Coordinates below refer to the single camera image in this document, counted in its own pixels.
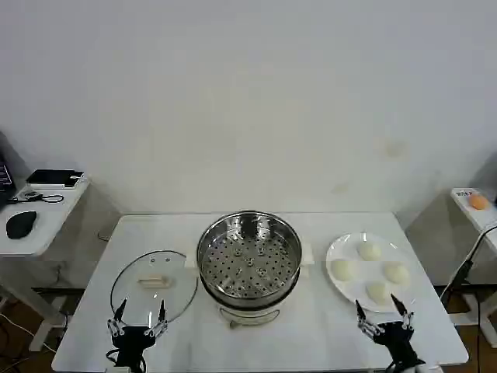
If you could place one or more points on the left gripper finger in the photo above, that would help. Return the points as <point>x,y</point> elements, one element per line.
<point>160,314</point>
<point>117,320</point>

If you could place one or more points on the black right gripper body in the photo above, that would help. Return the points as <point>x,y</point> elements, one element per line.
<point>396,342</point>

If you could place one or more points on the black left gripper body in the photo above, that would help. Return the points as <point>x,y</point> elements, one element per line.
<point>131,344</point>

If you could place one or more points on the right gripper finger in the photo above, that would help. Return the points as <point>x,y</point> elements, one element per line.
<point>363,320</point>
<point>404,312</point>

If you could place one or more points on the white steamed bun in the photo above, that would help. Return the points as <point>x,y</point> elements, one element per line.
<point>397,273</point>
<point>377,292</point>
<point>343,269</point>
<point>369,251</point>

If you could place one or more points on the white round plate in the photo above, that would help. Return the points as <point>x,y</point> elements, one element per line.
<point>349,289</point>

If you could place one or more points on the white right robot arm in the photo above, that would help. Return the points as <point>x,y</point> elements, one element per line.
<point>421,368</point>

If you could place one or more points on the round glass lid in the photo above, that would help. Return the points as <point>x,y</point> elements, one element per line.
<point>136,287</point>

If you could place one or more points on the white electric cooker base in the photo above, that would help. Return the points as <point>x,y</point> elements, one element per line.
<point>248,315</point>

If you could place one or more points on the perforated steel steamer basket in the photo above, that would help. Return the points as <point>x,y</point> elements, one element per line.
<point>248,268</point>

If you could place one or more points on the white side table with mouse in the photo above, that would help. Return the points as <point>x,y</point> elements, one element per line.
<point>46,225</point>

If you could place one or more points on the white side table with label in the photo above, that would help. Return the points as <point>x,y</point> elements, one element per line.
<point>479,219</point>

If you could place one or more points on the orange round object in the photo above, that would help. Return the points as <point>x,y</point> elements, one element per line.
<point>478,202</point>

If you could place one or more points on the small white printed label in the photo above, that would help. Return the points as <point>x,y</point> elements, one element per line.
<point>464,193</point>

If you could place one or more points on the black computer mouse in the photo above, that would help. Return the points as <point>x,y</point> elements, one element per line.
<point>21,224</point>

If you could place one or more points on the flat black and white device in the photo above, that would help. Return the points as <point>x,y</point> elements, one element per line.
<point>54,178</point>

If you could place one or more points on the dark laptop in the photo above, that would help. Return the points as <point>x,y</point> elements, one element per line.
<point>5,182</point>

